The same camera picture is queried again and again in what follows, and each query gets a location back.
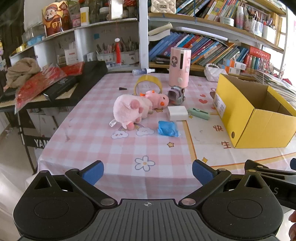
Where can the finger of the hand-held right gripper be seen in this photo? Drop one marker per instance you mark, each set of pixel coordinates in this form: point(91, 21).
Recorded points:
point(293, 164)
point(277, 171)

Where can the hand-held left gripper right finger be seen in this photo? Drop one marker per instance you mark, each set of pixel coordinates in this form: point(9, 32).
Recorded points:
point(203, 172)

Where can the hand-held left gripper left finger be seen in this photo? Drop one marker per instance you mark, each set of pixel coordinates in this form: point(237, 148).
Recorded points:
point(93, 172)

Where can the yellow cardboard box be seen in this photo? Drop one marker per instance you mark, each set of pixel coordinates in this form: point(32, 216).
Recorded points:
point(266, 129)

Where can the mint green mini stapler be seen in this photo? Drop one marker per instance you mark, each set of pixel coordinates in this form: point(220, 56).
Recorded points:
point(199, 114)

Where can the white charger block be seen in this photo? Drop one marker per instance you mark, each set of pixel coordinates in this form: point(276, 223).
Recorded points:
point(177, 113)

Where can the pink plush pig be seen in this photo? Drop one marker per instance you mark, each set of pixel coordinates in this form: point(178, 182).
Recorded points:
point(124, 109)

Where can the small toy car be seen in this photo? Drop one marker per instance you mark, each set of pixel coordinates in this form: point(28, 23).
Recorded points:
point(175, 95)

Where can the pink plush chick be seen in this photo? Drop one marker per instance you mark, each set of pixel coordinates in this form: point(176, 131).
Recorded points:
point(157, 98)

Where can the yellow tape roll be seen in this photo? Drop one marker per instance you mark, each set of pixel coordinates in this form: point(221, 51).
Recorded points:
point(148, 78)

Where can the person's right hand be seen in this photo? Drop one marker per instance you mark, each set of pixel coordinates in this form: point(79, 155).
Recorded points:
point(293, 228)

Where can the black keyboard stand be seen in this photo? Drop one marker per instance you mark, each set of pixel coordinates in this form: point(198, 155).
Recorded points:
point(37, 141)

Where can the magenta cloth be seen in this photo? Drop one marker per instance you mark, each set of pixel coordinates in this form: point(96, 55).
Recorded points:
point(286, 81)

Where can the stack of papers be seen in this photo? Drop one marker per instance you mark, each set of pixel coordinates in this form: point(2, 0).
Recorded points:
point(275, 81)

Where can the black long case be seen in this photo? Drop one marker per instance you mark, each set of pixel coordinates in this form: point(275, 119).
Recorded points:
point(60, 87)

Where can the white quilted handbag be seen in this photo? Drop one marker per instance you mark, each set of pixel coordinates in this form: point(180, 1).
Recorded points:
point(214, 73)

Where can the black electronic keyboard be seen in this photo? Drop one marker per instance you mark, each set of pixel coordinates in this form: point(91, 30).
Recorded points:
point(92, 71)

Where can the red paper decorations pack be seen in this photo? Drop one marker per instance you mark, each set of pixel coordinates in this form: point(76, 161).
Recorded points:
point(74, 69)
point(37, 85)

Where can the orange and white carton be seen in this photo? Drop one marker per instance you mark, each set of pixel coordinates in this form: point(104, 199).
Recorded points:
point(235, 64)
point(227, 70)

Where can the pink cylindrical humidifier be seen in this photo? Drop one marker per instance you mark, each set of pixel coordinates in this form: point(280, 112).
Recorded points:
point(179, 69)

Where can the small spray bottle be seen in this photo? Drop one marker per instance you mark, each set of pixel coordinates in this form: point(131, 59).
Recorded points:
point(141, 72)

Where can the red boxed book set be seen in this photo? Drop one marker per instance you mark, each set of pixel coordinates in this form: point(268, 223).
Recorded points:
point(257, 58)

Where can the white and red card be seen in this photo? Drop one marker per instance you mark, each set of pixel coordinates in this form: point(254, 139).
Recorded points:
point(71, 56)

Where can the white pencil holder box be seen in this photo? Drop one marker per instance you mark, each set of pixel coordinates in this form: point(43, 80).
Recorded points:
point(124, 58)

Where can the red hanging tassel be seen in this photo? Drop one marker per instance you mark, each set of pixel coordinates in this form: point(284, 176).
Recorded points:
point(118, 53)

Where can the row of colorful books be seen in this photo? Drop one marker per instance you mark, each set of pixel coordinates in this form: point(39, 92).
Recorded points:
point(203, 48)

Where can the brown cloth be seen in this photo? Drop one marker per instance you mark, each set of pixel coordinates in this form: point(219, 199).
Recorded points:
point(22, 70)

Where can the white pen cup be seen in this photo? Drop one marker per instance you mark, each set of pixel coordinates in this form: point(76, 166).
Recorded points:
point(268, 32)

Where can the bundle of yellow sticks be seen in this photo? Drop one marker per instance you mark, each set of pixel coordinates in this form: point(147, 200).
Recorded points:
point(278, 30)

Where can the white bookshelf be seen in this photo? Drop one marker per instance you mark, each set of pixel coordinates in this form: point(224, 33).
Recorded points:
point(143, 34)

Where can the thick cream-paged book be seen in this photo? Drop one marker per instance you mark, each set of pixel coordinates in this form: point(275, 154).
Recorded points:
point(159, 32)

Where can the white round tin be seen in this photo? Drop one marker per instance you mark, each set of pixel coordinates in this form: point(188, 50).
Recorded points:
point(227, 21)

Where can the white jar yellow label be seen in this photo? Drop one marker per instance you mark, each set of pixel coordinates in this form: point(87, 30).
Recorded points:
point(84, 16)

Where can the fortune god printed canister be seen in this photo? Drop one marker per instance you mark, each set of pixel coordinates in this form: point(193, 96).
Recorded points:
point(55, 19)

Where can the row of slim paperback books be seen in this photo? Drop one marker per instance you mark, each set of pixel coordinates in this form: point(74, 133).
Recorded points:
point(208, 9)

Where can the cream quilted handbag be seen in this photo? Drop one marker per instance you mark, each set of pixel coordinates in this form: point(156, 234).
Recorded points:
point(163, 6)

